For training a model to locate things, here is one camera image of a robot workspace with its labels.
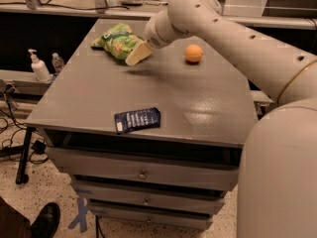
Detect middle grey drawer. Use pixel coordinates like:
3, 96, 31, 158
71, 180, 224, 215

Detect black shoe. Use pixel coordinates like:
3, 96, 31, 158
31, 202, 60, 238

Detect top grey drawer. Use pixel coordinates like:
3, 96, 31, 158
47, 148, 238, 191

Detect blue tape mark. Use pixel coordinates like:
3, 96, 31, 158
67, 195, 94, 234

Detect black table leg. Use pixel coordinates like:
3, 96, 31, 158
16, 127, 34, 184

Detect black floor cables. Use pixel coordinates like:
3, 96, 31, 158
0, 82, 51, 166

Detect green rice chip bag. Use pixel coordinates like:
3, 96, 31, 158
90, 23, 142, 60

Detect orange ball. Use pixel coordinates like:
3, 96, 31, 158
184, 45, 204, 62

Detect dark blue snack packet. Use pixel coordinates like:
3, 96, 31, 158
114, 107, 160, 134

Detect grey drawer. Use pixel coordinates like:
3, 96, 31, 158
71, 180, 224, 215
88, 202, 212, 230
47, 148, 238, 191

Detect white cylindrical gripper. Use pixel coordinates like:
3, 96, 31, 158
125, 11, 185, 66

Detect grey drawer cabinet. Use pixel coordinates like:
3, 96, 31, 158
25, 18, 265, 232

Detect bottom grey drawer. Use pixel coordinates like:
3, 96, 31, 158
88, 202, 212, 230

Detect small clear plastic bottle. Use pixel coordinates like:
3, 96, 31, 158
52, 53, 65, 73

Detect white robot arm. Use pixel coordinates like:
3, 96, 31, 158
145, 0, 317, 238

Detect white pump dispenser bottle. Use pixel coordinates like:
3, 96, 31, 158
28, 49, 51, 82

